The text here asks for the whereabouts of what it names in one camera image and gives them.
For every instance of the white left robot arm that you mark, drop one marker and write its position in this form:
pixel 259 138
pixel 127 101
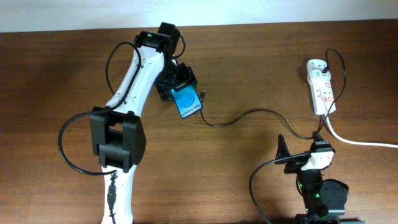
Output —
pixel 117 135

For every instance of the white power strip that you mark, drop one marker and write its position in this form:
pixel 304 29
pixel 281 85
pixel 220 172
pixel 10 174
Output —
pixel 322 94

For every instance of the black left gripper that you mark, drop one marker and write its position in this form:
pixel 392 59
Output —
pixel 188 76

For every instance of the white USB charger adapter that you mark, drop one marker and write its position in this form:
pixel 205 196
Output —
pixel 318 76

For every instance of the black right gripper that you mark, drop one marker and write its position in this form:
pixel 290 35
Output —
pixel 295 164

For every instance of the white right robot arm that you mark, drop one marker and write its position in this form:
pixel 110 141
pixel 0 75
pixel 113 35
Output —
pixel 324 199

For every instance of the blue Galaxy smartphone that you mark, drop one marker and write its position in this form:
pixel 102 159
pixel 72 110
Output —
pixel 187 101

